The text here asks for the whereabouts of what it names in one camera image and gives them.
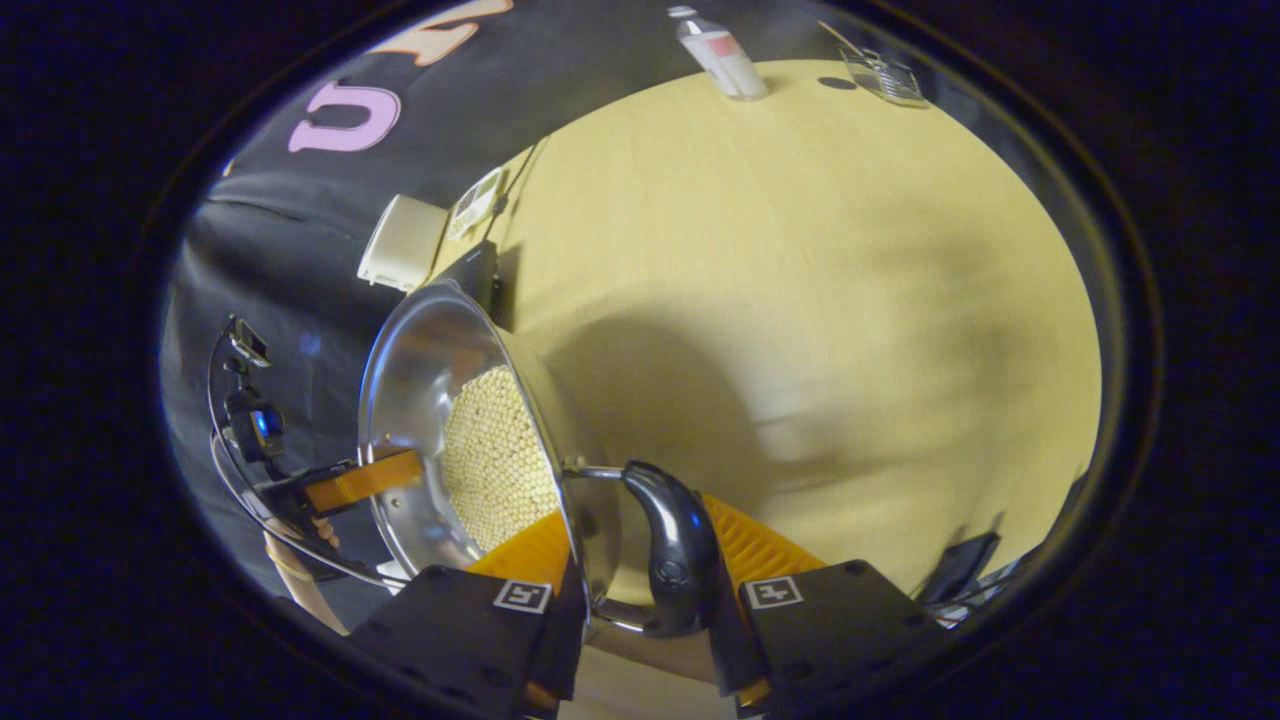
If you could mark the pile of pale beans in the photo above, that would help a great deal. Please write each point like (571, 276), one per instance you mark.
(495, 460)

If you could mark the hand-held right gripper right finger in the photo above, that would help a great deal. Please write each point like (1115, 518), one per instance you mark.
(830, 630)

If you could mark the thin wooden stick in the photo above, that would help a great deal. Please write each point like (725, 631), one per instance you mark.
(838, 38)

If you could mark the dark flat object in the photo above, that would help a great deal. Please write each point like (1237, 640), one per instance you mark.
(960, 568)

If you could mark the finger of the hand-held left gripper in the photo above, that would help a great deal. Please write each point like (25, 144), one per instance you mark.
(365, 480)

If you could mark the white divided plate of beans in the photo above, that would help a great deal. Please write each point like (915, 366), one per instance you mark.
(475, 205)

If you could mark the small clear plastic bottle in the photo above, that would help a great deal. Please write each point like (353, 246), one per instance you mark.
(725, 55)

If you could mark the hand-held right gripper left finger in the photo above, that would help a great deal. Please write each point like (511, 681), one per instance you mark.
(460, 630)

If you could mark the black induction cooktop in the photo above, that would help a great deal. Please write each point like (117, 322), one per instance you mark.
(472, 272)

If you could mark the white toaster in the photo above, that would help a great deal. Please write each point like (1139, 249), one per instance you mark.
(405, 245)

